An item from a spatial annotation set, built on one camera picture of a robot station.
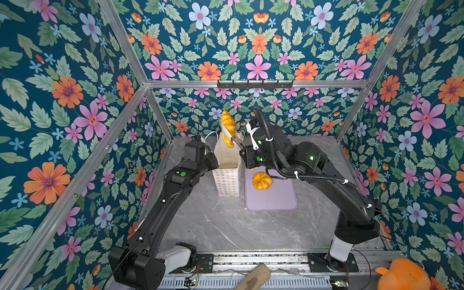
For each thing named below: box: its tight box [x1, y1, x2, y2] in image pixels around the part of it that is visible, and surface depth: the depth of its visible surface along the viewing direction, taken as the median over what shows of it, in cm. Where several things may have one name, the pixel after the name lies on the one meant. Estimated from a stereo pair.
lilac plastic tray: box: [244, 166, 263, 211], surface depth 95 cm
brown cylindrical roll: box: [234, 263, 272, 290], surface depth 69 cm
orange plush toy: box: [375, 257, 432, 290], surface depth 68 cm
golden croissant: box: [220, 109, 237, 149], surface depth 70 cm
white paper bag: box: [212, 131, 246, 197], surface depth 83 cm
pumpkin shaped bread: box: [252, 172, 273, 191], surface depth 96 cm
